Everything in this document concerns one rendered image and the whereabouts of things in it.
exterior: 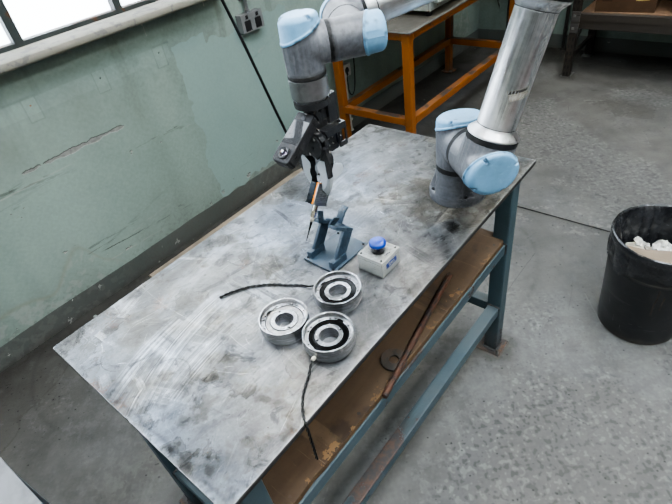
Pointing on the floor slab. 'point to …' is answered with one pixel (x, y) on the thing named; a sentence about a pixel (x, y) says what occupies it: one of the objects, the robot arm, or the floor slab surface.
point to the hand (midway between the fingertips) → (319, 188)
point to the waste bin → (638, 278)
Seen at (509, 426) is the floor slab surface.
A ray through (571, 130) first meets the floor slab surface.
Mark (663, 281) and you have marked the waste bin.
